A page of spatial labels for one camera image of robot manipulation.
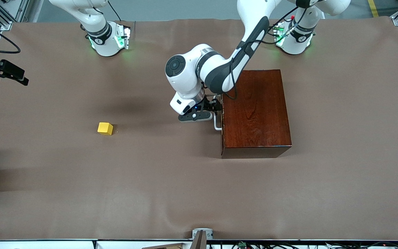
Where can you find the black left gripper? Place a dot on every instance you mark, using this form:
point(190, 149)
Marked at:
point(210, 104)

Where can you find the yellow cube block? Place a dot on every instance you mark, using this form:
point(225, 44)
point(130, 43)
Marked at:
point(105, 128)

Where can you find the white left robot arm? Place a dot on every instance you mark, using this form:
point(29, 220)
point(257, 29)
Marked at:
point(216, 69)

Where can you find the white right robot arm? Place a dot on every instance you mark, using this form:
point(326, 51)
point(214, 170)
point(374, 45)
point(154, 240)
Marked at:
point(102, 38)

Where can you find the dark brown wooden cabinet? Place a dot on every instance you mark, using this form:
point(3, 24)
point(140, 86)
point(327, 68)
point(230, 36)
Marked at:
point(257, 110)

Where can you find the brown table cover sheet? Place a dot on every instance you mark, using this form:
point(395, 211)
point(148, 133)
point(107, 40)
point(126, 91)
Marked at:
point(81, 190)

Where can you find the small green connector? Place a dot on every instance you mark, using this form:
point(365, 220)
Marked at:
point(242, 245)

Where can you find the brown cardboard piece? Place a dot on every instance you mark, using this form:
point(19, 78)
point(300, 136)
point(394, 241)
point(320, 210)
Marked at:
point(164, 246)

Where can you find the grey metal bracket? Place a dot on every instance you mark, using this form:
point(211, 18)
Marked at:
point(209, 233)

